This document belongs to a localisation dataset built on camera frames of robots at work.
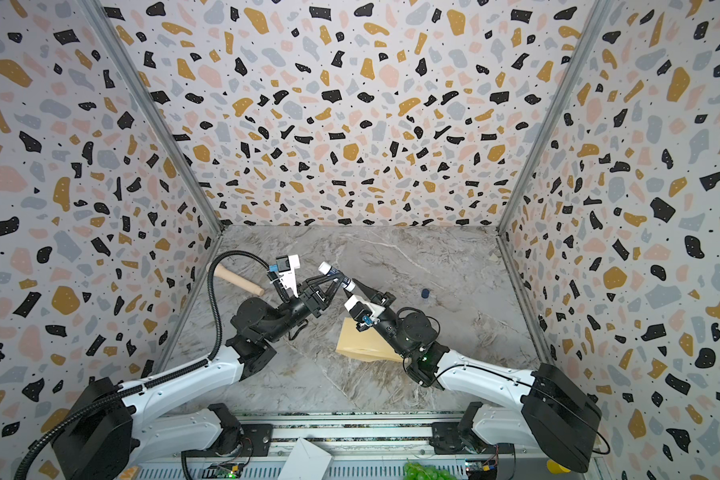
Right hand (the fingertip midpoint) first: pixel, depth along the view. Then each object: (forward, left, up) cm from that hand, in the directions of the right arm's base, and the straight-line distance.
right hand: (352, 278), depth 67 cm
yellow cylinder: (-34, -33, +1) cm, 48 cm away
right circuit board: (-32, -31, -33) cm, 56 cm away
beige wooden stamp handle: (+22, +50, -29) cm, 62 cm away
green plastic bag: (-33, -15, -26) cm, 45 cm away
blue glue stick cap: (+16, -21, -32) cm, 42 cm away
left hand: (-1, +2, +3) cm, 4 cm away
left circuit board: (-34, +30, -31) cm, 55 cm away
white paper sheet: (-32, +10, -27) cm, 43 cm away
